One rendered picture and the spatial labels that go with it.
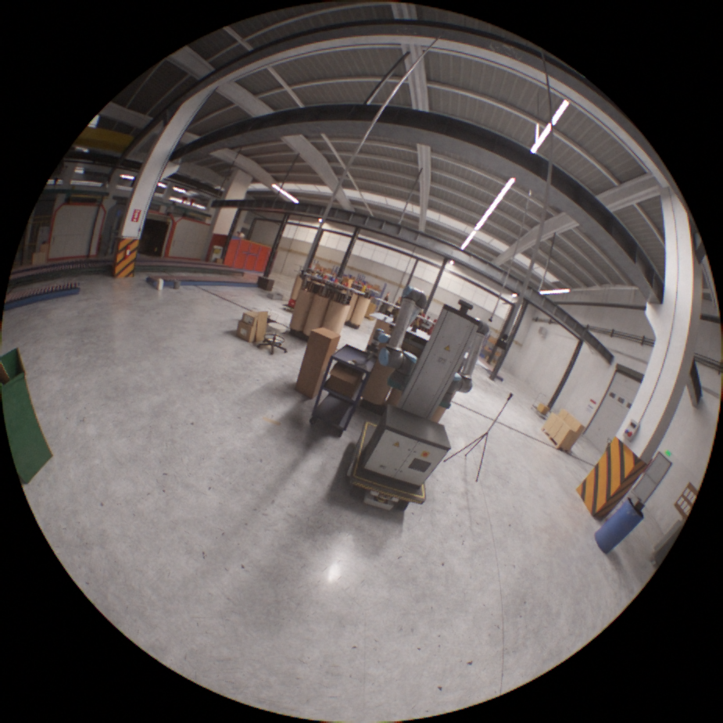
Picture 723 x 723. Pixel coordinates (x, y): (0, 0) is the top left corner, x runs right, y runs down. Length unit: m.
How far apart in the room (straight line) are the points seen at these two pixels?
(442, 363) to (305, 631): 2.22
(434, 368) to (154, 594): 2.65
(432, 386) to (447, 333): 0.47
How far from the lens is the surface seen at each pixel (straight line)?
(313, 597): 1.68
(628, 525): 5.01
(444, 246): 11.20
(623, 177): 11.17
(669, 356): 6.01
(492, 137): 4.85
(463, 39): 5.47
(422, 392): 1.93
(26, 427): 2.40
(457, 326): 1.83
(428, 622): 1.99
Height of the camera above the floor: 1.64
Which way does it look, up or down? 18 degrees down
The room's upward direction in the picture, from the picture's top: 22 degrees clockwise
